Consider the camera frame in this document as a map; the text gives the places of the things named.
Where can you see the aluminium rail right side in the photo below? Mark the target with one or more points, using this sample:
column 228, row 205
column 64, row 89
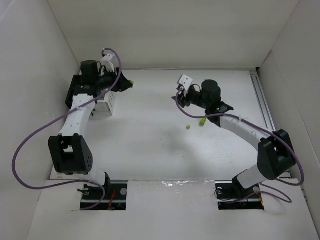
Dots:
column 262, row 102

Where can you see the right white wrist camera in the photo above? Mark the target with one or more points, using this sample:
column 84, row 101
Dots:
column 184, row 84

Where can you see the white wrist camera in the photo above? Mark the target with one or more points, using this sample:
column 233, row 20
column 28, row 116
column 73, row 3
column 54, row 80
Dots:
column 108, row 61
column 184, row 84

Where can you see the lime curved lego brick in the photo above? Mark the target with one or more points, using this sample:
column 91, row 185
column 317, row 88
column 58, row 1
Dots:
column 202, row 122

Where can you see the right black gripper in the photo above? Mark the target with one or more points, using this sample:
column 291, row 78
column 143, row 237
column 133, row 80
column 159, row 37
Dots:
column 186, row 97

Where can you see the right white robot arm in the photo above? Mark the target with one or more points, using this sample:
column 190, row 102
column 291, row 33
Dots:
column 274, row 149

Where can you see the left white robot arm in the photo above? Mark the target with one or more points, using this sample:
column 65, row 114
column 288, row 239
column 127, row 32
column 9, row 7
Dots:
column 69, row 151

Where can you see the white slatted container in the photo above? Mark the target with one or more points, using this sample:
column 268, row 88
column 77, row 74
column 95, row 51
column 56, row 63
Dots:
column 106, row 104

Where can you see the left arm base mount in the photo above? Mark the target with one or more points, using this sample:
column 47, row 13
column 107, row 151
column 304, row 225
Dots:
column 114, row 200

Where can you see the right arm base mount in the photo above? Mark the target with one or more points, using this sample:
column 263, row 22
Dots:
column 230, row 197

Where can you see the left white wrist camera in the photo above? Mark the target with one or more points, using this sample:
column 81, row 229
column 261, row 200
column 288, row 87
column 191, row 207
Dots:
column 108, row 61

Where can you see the black slatted container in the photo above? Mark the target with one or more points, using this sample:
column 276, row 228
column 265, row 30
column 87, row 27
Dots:
column 70, row 94

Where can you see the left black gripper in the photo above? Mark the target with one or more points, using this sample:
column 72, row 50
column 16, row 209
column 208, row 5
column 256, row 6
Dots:
column 117, row 81

